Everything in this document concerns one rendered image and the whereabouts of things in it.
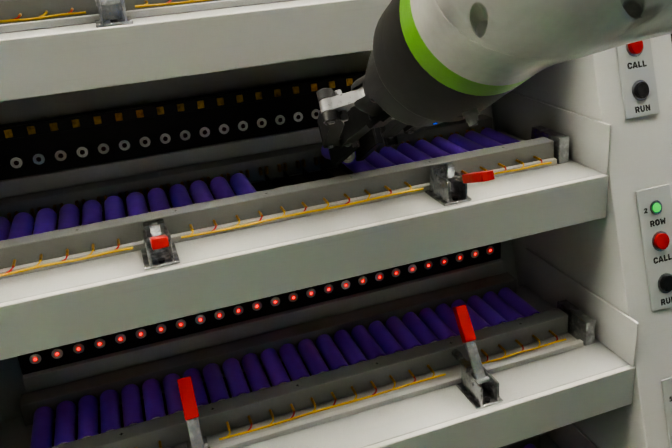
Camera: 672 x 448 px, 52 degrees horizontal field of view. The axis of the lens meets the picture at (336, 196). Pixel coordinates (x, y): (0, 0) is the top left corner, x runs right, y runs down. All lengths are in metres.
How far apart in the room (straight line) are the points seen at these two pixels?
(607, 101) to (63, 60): 0.49
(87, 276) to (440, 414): 0.34
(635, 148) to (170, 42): 0.45
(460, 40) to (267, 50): 0.27
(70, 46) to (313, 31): 0.19
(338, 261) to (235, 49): 0.20
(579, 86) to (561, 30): 0.42
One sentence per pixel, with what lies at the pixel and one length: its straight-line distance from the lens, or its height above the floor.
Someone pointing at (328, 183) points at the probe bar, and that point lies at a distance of 0.63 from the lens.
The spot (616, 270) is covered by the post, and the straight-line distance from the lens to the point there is 0.74.
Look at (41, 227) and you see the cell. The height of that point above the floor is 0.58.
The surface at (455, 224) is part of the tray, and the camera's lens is 0.63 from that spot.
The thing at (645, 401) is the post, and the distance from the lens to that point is 0.78.
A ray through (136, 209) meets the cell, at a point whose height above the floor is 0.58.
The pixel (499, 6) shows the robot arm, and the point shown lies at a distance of 0.31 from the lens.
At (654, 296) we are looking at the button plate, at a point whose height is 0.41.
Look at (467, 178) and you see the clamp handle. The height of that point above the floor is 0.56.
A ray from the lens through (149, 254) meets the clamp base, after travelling 0.57.
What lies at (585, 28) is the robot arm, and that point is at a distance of 0.32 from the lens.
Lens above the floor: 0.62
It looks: 5 degrees down
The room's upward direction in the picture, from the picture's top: 10 degrees counter-clockwise
